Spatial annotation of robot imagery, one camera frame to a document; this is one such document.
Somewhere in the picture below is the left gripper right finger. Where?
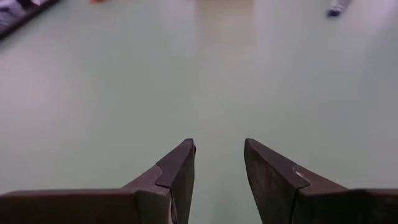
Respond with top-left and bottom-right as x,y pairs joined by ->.
244,138 -> 398,224

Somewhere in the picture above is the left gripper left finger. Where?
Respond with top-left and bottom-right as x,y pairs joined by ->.
0,138 -> 197,224

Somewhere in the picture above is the teal crayon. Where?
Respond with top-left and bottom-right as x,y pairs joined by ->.
326,0 -> 353,18

